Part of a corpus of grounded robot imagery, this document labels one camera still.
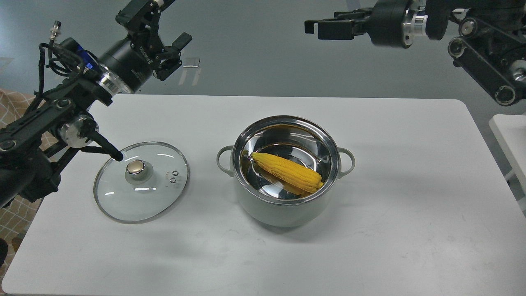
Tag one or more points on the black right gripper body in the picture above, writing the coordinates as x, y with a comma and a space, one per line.
384, 23

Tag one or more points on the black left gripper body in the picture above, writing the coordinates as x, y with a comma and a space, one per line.
135, 61

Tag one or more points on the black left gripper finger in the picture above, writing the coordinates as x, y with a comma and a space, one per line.
141, 17
169, 59

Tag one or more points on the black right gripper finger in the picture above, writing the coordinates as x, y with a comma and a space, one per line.
343, 29
361, 14

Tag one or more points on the glass pot lid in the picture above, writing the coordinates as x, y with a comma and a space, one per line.
147, 182

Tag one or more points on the yellow corn cob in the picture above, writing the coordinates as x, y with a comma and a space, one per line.
294, 174

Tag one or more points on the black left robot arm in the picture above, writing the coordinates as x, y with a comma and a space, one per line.
36, 148

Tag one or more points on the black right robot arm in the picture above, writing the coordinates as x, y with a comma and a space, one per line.
490, 47

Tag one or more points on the grey steel cooking pot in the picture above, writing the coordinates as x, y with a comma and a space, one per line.
272, 200

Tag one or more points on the beige checkered cloth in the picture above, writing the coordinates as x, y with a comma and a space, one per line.
16, 217

